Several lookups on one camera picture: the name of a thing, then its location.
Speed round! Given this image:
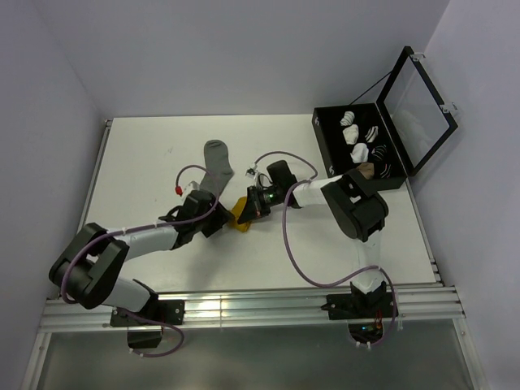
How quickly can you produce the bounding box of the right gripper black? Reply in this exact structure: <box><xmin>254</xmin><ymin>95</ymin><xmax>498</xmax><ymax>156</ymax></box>
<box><xmin>239</xmin><ymin>185</ymin><xmax>283</xmax><ymax>225</ymax></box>

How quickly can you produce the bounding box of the yellow sock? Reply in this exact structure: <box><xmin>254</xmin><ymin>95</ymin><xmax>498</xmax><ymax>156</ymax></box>
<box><xmin>229</xmin><ymin>196</ymin><xmax>254</xmax><ymax>236</ymax></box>

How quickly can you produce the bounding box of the grey sock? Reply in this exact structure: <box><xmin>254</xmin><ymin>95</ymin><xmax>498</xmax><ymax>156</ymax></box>
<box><xmin>200</xmin><ymin>140</ymin><xmax>234</xmax><ymax>197</ymax></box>

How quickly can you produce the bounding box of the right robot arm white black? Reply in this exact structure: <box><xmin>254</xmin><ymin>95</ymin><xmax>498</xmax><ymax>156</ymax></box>
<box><xmin>236</xmin><ymin>160</ymin><xmax>388</xmax><ymax>317</ymax></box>

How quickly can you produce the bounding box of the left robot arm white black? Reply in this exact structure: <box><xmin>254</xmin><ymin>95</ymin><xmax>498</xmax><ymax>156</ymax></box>
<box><xmin>49</xmin><ymin>190</ymin><xmax>234</xmax><ymax>324</ymax></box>

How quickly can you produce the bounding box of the brown rolled sock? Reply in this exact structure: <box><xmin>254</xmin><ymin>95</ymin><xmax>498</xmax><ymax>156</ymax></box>
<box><xmin>356</xmin><ymin>162</ymin><xmax>375</xmax><ymax>180</ymax></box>

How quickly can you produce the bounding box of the white rolled sock lower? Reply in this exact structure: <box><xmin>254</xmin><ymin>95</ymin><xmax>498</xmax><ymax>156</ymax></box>
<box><xmin>350</xmin><ymin>143</ymin><xmax>369</xmax><ymax>163</ymax></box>

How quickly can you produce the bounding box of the black storage box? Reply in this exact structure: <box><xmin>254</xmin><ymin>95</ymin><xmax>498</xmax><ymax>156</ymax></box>
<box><xmin>312</xmin><ymin>103</ymin><xmax>406</xmax><ymax>191</ymax></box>

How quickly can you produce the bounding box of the white rolled sock upper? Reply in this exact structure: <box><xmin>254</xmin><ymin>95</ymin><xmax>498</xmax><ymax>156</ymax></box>
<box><xmin>342</xmin><ymin>124</ymin><xmax>359</xmax><ymax>145</ymax></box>

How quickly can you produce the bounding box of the black electronics box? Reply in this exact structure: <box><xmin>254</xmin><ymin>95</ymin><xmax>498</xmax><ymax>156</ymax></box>
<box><xmin>127</xmin><ymin>330</ymin><xmax>163</xmax><ymax>350</ymax></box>

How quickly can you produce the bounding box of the dark colourful striped rolled sock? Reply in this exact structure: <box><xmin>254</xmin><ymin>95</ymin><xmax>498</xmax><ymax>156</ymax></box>
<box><xmin>377</xmin><ymin>162</ymin><xmax>392</xmax><ymax>179</ymax></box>

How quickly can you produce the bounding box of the black white striped rolled sock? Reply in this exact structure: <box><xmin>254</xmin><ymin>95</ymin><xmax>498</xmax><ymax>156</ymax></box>
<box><xmin>365</xmin><ymin>126</ymin><xmax>379</xmax><ymax>144</ymax></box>

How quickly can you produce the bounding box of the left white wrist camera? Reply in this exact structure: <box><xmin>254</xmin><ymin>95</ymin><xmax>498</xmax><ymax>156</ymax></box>
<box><xmin>175</xmin><ymin>181</ymin><xmax>200</xmax><ymax>198</ymax></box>

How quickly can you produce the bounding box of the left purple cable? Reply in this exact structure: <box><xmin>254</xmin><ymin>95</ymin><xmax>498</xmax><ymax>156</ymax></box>
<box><xmin>60</xmin><ymin>164</ymin><xmax>223</xmax><ymax>304</ymax></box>

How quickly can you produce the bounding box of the purple cable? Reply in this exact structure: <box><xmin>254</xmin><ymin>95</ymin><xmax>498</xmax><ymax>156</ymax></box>
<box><xmin>60</xmin><ymin>164</ymin><xmax>223</xmax><ymax>304</ymax></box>
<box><xmin>249</xmin><ymin>151</ymin><xmax>405</xmax><ymax>349</ymax></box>

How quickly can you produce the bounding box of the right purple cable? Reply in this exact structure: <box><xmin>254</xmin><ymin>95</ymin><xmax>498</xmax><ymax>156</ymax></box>
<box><xmin>249</xmin><ymin>151</ymin><xmax>405</xmax><ymax>349</ymax></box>

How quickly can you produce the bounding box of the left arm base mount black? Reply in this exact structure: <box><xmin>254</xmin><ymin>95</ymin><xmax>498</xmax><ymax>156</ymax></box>
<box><xmin>110</xmin><ymin>299</ymin><xmax>185</xmax><ymax>327</ymax></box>

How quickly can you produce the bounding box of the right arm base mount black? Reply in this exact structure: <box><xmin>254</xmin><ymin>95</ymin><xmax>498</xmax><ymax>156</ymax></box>
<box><xmin>320</xmin><ymin>292</ymin><xmax>399</xmax><ymax>320</ymax></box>

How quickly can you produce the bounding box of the glass box lid black frame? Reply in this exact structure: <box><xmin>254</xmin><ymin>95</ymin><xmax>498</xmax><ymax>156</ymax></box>
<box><xmin>375</xmin><ymin>45</ymin><xmax>458</xmax><ymax>176</ymax></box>

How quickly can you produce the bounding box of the aluminium frame rail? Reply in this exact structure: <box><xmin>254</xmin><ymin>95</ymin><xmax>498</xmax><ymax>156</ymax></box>
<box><xmin>20</xmin><ymin>284</ymin><xmax>466</xmax><ymax>389</ymax></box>

